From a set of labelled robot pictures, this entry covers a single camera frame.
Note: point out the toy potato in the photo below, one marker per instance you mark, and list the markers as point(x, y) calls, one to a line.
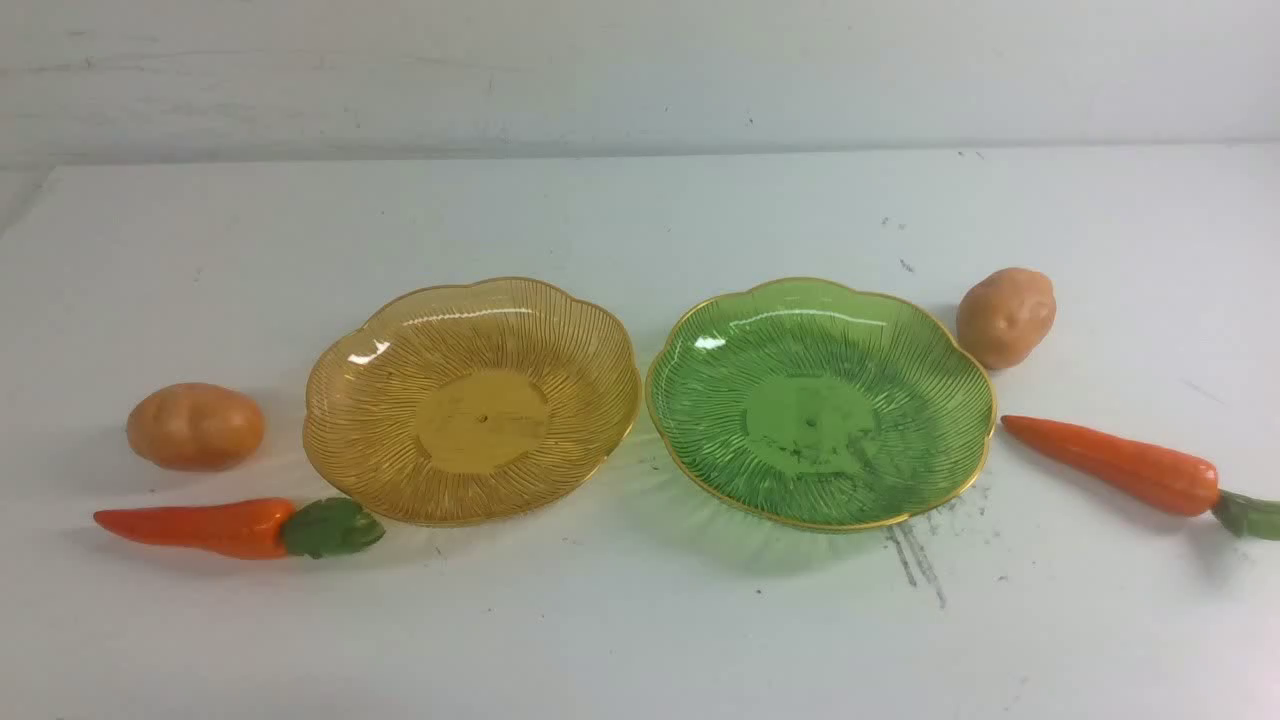
point(1003, 318)
point(196, 427)

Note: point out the toy carrot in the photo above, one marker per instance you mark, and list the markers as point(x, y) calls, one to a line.
point(256, 529)
point(1171, 481)

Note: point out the green ribbed plastic plate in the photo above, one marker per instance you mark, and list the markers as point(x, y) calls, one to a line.
point(805, 402)

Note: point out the amber ribbed plastic plate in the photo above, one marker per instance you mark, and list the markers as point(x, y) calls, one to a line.
point(461, 404)

